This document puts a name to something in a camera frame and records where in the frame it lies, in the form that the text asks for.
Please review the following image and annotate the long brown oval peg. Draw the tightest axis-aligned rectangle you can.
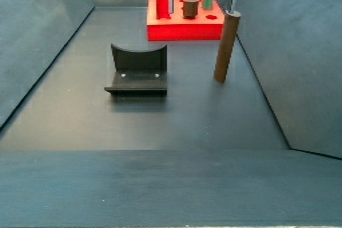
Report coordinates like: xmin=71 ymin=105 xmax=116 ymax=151
xmin=214 ymin=11 xmax=241 ymax=83

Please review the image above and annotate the red peg board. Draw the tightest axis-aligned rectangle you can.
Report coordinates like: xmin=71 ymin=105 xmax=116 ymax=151
xmin=147 ymin=0 xmax=225 ymax=41

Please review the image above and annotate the red tall peg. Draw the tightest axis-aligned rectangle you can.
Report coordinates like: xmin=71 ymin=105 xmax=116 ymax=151
xmin=156 ymin=0 xmax=171 ymax=19

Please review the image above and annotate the short brown cylinder peg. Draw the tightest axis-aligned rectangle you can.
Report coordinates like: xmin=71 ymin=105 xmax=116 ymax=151
xmin=183 ymin=0 xmax=199 ymax=19

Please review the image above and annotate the black curved holder stand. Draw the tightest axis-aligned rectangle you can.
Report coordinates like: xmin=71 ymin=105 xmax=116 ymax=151
xmin=104 ymin=45 xmax=167 ymax=95

